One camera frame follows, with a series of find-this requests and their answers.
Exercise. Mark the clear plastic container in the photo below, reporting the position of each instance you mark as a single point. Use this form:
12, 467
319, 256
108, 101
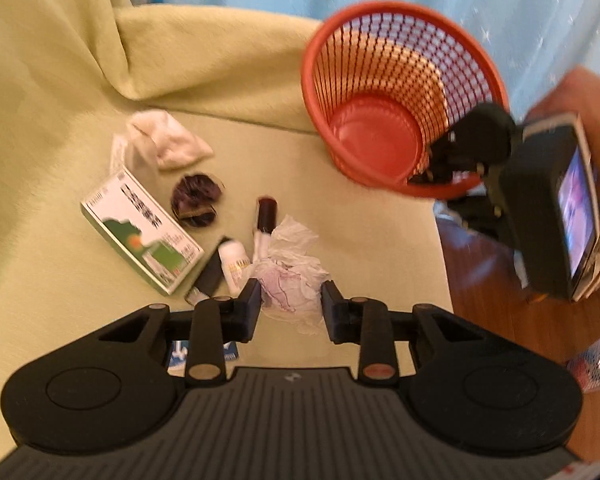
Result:
141, 167

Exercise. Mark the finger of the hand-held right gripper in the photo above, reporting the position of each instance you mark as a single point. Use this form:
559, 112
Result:
472, 215
485, 132

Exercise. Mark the white tissue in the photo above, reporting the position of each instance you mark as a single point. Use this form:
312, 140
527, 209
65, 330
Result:
290, 260

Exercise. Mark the white sock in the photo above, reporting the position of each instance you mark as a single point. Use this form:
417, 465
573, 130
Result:
172, 137

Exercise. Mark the person's right forearm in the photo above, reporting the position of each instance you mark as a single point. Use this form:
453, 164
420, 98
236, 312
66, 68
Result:
592, 100

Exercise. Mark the black lighter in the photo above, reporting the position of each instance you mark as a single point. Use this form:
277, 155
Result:
211, 272

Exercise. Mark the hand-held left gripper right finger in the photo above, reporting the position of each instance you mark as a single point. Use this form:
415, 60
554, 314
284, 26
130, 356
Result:
331, 312

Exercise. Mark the red plastic mesh basket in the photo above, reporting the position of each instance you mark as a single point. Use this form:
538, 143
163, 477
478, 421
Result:
375, 132

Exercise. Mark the green and white box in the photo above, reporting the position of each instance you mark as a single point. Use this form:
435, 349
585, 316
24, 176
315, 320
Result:
135, 232

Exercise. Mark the light green blanket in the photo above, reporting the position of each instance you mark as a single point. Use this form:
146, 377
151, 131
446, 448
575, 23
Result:
45, 110

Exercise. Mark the small white bottle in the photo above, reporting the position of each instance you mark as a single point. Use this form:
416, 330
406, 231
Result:
234, 262

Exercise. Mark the blue and white packet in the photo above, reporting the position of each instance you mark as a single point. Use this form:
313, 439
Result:
179, 357

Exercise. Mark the brown spray bottle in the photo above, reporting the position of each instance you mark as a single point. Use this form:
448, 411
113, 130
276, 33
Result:
266, 212

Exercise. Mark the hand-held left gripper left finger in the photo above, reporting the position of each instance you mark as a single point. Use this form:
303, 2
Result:
250, 310

